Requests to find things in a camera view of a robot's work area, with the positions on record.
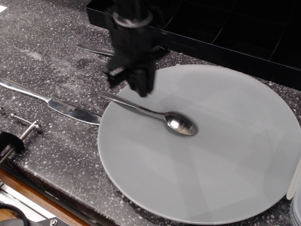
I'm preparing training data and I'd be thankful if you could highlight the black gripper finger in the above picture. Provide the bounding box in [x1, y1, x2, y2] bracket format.
[128, 67, 155, 97]

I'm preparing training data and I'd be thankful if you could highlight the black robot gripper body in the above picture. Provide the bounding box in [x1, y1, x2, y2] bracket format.
[102, 0, 168, 88]

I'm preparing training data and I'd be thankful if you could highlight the silver metal spoon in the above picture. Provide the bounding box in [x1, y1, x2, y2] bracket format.
[99, 91, 198, 136]

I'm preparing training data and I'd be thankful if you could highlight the round grey plate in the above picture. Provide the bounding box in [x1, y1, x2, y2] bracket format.
[98, 65, 301, 225]

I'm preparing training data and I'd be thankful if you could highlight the silver metal fork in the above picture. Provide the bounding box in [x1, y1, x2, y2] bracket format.
[76, 44, 114, 56]

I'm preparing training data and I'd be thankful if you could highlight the silver metal table knife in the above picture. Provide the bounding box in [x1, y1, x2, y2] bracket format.
[0, 78, 101, 126]

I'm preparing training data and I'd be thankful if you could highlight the black compartment organizer tray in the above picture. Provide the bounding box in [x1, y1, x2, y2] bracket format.
[86, 0, 301, 90]

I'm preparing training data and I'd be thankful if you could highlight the white paper sheet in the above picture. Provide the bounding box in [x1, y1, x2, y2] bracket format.
[0, 5, 8, 12]

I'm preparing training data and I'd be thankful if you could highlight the metal table clamp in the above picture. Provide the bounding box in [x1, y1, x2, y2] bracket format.
[0, 113, 41, 165]

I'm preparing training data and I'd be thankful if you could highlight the clear plastic container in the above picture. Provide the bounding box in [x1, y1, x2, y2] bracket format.
[286, 160, 301, 226]

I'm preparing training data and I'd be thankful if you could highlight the aluminium rail with bracket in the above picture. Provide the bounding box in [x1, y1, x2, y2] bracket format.
[0, 182, 68, 226]

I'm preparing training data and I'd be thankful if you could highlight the black cable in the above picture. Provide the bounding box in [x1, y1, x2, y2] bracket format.
[0, 203, 29, 226]

